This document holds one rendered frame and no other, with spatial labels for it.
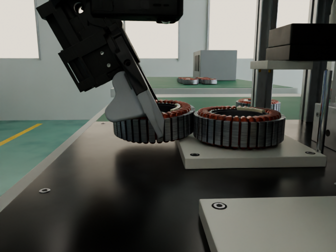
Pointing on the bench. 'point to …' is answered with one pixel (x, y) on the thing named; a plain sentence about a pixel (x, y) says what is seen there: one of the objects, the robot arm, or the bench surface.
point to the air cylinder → (330, 140)
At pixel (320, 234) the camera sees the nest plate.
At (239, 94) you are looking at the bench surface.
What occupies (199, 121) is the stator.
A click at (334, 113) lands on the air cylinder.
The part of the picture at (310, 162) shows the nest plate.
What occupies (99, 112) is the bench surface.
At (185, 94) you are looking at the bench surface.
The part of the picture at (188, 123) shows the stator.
